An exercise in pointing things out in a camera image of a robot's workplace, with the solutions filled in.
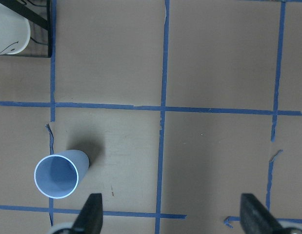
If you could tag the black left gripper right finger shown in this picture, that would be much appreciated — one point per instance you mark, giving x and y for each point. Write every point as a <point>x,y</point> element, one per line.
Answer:
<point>255,218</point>

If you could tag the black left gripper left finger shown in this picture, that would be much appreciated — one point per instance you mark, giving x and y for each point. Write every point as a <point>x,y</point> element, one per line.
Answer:
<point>90,219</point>

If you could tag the light blue plastic cup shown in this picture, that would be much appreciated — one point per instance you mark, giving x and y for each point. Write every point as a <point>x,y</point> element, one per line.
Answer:
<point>57,176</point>

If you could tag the white mug near rack end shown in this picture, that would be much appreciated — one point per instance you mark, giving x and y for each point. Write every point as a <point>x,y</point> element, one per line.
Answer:
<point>14,32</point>

